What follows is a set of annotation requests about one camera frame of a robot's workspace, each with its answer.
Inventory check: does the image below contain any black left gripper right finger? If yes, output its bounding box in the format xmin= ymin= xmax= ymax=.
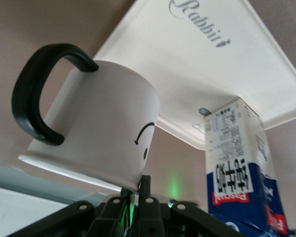
xmin=135 ymin=175 xmax=166 ymax=237

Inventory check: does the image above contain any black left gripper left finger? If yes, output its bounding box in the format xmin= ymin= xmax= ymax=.
xmin=88 ymin=189 xmax=130 ymax=237

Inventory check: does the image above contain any blue white milk carton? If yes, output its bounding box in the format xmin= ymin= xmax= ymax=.
xmin=202 ymin=97 xmax=291 ymax=237

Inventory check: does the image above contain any white smiley mug black handle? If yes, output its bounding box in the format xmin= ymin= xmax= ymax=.
xmin=11 ymin=43 xmax=161 ymax=192

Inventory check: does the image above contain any cream rectangular tray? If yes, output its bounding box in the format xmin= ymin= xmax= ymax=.
xmin=92 ymin=0 xmax=296 ymax=152

